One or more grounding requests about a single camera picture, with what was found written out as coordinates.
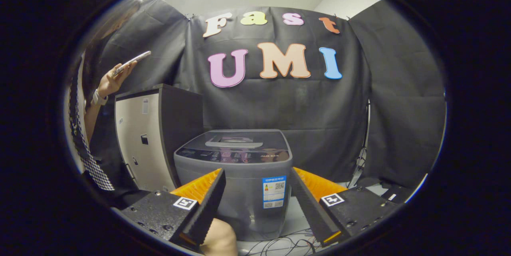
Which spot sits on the smartphone in clear case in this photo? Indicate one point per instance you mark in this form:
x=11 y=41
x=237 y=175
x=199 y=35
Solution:
x=133 y=61

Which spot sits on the dark cabinet with beige door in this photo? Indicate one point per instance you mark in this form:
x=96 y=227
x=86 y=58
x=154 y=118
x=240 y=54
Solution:
x=139 y=148

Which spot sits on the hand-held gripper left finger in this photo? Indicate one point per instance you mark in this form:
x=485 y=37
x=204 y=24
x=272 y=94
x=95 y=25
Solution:
x=207 y=204

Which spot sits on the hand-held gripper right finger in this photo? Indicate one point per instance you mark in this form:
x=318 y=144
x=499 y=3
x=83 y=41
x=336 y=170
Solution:
x=309 y=204

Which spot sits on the black backdrop cloth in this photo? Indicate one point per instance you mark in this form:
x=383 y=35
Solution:
x=315 y=108

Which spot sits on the black power box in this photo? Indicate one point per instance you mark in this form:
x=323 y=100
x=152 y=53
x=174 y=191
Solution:
x=395 y=194

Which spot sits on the person's bare knee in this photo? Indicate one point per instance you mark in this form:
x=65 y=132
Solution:
x=221 y=238

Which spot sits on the grey washing machine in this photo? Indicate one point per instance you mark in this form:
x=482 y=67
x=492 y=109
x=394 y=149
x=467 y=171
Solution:
x=239 y=186

